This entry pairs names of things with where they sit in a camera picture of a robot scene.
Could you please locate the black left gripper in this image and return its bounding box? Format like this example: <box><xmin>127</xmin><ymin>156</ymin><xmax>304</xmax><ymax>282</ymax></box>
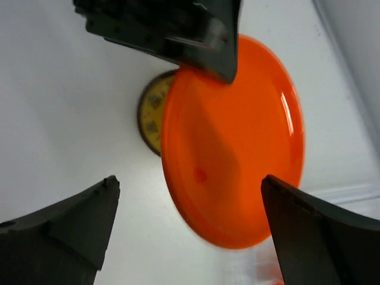
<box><xmin>72</xmin><ymin>0</ymin><xmax>242</xmax><ymax>84</ymax></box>

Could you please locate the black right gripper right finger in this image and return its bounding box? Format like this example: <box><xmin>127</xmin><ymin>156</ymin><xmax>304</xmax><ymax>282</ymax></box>
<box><xmin>261</xmin><ymin>175</ymin><xmax>379</xmax><ymax>284</ymax></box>

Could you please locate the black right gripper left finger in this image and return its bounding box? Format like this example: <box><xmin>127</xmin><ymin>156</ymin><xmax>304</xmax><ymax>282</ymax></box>
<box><xmin>1</xmin><ymin>176</ymin><xmax>120</xmax><ymax>284</ymax></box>

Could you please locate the yellow patterned plate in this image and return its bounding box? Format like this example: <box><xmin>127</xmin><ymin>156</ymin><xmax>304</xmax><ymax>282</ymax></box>
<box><xmin>137</xmin><ymin>69</ymin><xmax>177</xmax><ymax>157</ymax></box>

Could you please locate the orange plastic plate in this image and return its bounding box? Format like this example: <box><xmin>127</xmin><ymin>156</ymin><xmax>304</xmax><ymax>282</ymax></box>
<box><xmin>161</xmin><ymin>35</ymin><xmax>305</xmax><ymax>249</ymax></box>

